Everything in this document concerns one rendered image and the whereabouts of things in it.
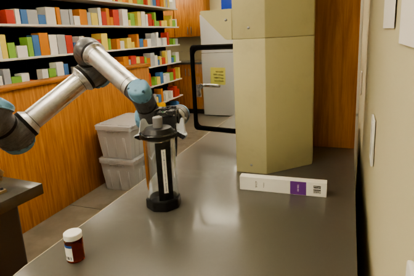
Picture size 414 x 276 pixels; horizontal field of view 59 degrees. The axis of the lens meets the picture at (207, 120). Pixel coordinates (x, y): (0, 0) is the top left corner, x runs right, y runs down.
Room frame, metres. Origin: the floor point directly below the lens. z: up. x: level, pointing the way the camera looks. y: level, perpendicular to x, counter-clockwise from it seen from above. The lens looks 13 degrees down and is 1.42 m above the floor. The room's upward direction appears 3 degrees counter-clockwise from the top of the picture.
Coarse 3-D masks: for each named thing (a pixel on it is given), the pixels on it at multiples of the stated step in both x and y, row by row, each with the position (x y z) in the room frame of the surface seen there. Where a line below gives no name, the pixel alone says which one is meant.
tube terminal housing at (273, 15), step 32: (256, 0) 1.21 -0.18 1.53; (288, 0) 1.24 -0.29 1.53; (256, 32) 1.21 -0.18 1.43; (288, 32) 1.24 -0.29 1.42; (256, 64) 1.21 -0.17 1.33; (288, 64) 1.24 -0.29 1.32; (256, 96) 1.21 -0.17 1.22; (288, 96) 1.24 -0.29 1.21; (256, 128) 1.22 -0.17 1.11; (288, 128) 1.24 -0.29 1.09; (256, 160) 1.22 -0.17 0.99; (288, 160) 1.24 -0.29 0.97
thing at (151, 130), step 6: (156, 120) 0.99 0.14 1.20; (162, 120) 1.00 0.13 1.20; (150, 126) 1.01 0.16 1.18; (156, 126) 0.99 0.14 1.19; (162, 126) 1.00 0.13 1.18; (168, 126) 1.00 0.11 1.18; (144, 132) 0.98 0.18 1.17; (150, 132) 0.96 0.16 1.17; (156, 132) 0.96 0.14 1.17; (162, 132) 0.96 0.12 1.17; (168, 132) 0.97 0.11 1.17
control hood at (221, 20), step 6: (204, 12) 1.28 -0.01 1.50; (210, 12) 1.27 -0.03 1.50; (216, 12) 1.26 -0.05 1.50; (222, 12) 1.26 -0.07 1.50; (228, 12) 1.25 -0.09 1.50; (210, 18) 1.27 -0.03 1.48; (216, 18) 1.26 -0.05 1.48; (222, 18) 1.26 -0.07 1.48; (228, 18) 1.25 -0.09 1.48; (210, 24) 1.28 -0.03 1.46; (216, 24) 1.26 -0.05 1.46; (222, 24) 1.26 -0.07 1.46; (228, 24) 1.25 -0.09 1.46; (216, 30) 1.27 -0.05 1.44; (222, 30) 1.26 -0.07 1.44; (228, 30) 1.25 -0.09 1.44; (222, 36) 1.26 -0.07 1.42; (228, 36) 1.25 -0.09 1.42
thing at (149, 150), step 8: (144, 136) 0.96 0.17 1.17; (152, 136) 0.96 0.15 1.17; (160, 136) 0.95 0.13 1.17; (176, 136) 0.99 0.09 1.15; (144, 144) 0.98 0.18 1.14; (152, 144) 0.96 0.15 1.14; (144, 152) 0.98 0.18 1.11; (152, 152) 0.96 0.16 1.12; (144, 160) 0.99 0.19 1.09; (152, 160) 0.96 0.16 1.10; (152, 168) 0.96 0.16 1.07; (176, 168) 0.99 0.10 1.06; (152, 176) 0.96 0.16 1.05; (176, 176) 0.99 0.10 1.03; (152, 184) 0.96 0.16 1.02; (176, 184) 0.99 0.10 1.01; (152, 192) 0.96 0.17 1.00; (176, 192) 0.98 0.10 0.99; (152, 200) 0.97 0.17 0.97; (168, 200) 0.96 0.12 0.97
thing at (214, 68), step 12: (204, 60) 1.66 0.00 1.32; (216, 60) 1.62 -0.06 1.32; (228, 60) 1.59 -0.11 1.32; (204, 72) 1.66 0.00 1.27; (216, 72) 1.62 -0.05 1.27; (228, 72) 1.59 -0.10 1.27; (204, 84) 1.66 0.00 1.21; (216, 84) 1.63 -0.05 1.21; (228, 84) 1.59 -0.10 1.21; (204, 96) 1.66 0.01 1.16; (216, 96) 1.63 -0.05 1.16; (228, 96) 1.60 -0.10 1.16; (204, 108) 1.66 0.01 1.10; (216, 108) 1.63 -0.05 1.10; (228, 108) 1.60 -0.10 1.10; (204, 120) 1.66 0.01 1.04; (216, 120) 1.63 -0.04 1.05; (228, 120) 1.60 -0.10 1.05
